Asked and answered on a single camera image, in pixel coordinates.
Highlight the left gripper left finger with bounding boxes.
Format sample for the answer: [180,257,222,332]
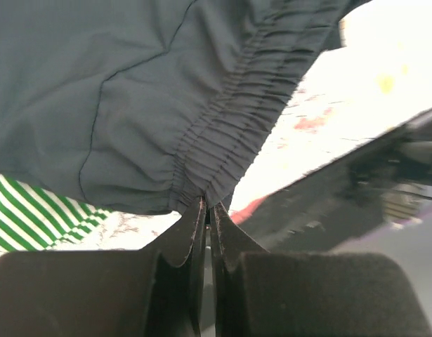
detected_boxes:
[0,199,207,336]

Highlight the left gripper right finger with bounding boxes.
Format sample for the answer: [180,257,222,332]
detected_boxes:
[210,205,432,336]

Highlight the green white striped shorts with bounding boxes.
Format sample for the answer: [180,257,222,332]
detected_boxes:
[0,174,112,253]

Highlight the dark navy shorts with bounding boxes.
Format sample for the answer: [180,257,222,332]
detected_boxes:
[0,0,360,215]

